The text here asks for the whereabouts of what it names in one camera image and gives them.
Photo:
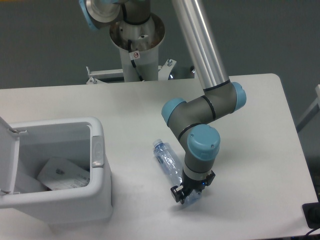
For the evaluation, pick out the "black device at table edge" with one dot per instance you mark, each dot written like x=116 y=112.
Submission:
x=312 y=214

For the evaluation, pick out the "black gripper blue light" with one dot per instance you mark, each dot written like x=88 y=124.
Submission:
x=191 y=181

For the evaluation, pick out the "white paper package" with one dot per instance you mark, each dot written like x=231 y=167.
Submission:
x=61 y=174

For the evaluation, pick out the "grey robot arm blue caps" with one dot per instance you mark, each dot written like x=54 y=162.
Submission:
x=189 y=121

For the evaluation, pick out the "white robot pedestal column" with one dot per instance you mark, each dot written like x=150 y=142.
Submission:
x=139 y=46

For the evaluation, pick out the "clear blue plastic bottle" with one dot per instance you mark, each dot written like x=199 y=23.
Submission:
x=169 y=161

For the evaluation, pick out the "white plastic trash can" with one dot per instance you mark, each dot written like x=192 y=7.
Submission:
x=25 y=147

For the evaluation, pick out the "white metal base frame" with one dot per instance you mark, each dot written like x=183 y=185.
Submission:
x=170 y=70

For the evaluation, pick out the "white frame at right edge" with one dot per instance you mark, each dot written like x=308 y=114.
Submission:
x=310 y=112

